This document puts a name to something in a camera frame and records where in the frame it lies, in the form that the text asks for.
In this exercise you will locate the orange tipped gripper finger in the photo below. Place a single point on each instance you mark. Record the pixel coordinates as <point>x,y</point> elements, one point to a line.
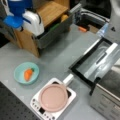
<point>82,29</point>

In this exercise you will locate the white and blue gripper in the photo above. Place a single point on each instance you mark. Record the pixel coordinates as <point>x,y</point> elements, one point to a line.
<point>20,14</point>

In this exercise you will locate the blue plastic bottle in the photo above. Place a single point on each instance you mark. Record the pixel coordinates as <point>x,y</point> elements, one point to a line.
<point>102,31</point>

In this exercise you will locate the grey metal drawer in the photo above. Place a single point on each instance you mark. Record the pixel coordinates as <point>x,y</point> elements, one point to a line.
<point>56,28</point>

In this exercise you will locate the wooden shelf cabinet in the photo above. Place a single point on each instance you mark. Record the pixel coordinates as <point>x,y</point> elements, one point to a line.
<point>49,10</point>

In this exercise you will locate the toaster oven glass door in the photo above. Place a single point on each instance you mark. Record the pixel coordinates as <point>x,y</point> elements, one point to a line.
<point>96,61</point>

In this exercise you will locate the orange toy carrot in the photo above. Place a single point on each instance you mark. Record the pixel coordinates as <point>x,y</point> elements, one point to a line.
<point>28,73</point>

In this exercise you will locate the teal bowl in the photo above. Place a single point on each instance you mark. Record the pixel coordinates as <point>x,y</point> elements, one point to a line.
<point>19,73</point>

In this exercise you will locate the pink frying pan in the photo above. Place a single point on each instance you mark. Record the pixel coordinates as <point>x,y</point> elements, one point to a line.
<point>54,97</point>

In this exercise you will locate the silver toaster oven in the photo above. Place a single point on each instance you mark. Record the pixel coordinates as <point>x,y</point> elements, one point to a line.
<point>106,95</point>

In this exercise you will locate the white induction cooker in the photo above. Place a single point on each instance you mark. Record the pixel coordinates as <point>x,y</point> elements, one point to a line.
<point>45,115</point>

